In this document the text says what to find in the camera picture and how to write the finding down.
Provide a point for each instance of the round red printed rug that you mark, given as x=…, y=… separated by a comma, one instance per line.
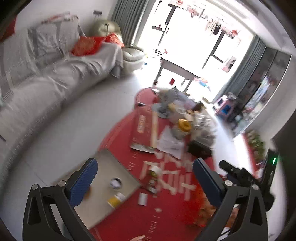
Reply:
x=173, y=214

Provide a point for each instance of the white side table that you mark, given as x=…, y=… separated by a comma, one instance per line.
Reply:
x=172, y=67

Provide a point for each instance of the green potted plant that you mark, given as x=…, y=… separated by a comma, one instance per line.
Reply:
x=256, y=144

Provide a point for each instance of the beige tape roll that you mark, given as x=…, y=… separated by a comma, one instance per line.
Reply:
x=154, y=171

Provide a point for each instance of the shallow white tray box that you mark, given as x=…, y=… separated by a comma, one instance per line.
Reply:
x=94, y=207

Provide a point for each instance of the cream leather armchair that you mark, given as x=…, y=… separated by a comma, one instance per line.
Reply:
x=133, y=56

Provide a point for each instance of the long red flat box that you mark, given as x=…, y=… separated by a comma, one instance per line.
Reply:
x=142, y=130

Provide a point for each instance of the yellow label pill bottle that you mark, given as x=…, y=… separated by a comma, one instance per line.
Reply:
x=116, y=200

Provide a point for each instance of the grey metal stand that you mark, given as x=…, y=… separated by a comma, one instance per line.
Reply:
x=166, y=96

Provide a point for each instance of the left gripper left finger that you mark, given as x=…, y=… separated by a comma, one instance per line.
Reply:
x=39, y=222

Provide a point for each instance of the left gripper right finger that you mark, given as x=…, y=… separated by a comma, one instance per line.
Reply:
x=251, y=220

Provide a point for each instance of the white masking tape roll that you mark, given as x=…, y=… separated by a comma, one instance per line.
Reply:
x=115, y=183

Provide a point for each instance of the grey covered sofa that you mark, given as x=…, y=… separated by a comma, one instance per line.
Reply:
x=39, y=74

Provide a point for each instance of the red embroidered cushion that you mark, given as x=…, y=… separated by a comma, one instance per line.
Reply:
x=91, y=45

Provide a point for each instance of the white small box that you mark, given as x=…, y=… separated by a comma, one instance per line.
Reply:
x=142, y=199

